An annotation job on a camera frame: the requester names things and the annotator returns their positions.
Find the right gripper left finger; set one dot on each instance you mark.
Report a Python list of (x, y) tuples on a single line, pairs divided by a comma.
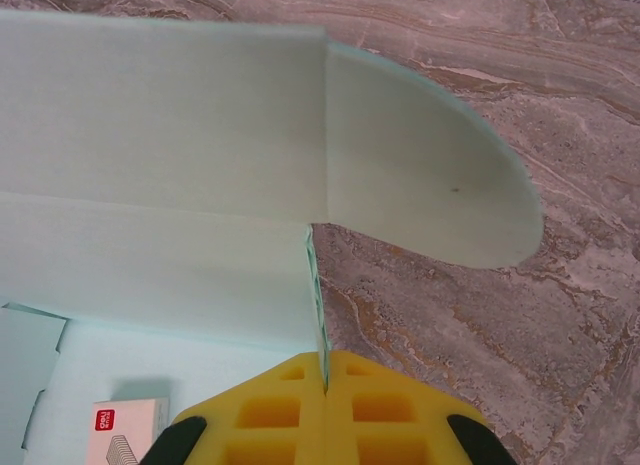
[(270, 425)]

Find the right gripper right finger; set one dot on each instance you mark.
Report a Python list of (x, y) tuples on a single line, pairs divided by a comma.
[(390, 425)]

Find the small white tag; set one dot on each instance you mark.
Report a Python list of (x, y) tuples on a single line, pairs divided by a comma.
[(125, 430)]

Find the light blue paper box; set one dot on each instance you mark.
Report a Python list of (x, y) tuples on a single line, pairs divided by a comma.
[(200, 135)]

